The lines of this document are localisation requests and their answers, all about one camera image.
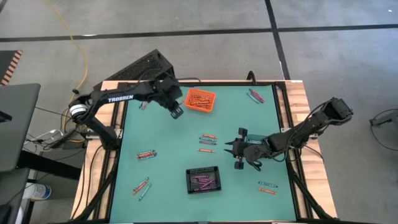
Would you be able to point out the black perforated case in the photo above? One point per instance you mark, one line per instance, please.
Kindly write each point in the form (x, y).
(140, 65)

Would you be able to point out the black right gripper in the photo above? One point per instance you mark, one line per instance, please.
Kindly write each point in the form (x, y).
(252, 151)

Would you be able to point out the black floor fan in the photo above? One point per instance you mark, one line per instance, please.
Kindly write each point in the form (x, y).
(385, 119)

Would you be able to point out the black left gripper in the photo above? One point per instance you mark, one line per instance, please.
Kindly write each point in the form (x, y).
(169, 93)

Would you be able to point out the orange plastic basket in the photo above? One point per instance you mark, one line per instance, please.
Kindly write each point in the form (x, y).
(199, 108)

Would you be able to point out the black desk base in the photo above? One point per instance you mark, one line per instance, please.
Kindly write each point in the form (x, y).
(49, 165)

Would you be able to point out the black table frame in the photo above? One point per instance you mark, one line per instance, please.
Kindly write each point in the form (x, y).
(217, 83)

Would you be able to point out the black curved clamp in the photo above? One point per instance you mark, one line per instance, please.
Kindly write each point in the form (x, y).
(251, 75)

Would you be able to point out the white container blue cap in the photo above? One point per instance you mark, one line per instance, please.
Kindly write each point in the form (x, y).
(37, 191)

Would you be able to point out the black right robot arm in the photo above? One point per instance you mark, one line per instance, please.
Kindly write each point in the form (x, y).
(311, 127)

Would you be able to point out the hazard striped floor mat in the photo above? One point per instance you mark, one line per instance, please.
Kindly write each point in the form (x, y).
(7, 62)

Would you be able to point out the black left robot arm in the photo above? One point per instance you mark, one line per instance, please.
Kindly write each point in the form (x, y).
(140, 91)

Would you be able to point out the black plastic basket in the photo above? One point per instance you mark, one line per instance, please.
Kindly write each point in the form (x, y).
(203, 168)

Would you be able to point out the grey desk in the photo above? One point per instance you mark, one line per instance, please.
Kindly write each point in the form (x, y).
(12, 193)
(18, 124)

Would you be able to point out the teal table mat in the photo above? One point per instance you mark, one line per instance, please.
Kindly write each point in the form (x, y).
(230, 186)

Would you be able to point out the black device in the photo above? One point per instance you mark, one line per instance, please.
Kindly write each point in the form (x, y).
(4, 116)

